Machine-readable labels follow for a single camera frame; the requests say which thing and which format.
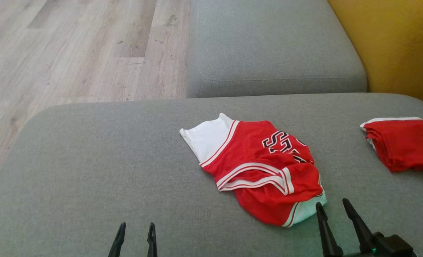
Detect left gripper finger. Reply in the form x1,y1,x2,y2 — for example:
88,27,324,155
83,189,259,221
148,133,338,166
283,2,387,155
108,222,126,257
147,222,158,257

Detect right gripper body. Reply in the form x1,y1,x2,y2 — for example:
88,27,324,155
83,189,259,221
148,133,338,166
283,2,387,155
342,233,418,257

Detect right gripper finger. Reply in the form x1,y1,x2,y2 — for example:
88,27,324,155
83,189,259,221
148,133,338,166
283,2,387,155
342,198,375,253
315,202,344,257

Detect red and white basketball jersey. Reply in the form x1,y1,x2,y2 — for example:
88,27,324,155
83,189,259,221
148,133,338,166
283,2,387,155
179,113,327,228

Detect red shorts with white trim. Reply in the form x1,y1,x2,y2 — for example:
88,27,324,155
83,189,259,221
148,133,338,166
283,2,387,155
360,117,423,173

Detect large grey sofa seat cushion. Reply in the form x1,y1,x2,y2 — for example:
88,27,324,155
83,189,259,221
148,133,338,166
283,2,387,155
0,93,423,257

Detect grey sofa chaise section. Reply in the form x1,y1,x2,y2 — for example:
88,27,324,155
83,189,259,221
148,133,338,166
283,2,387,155
186,0,368,99

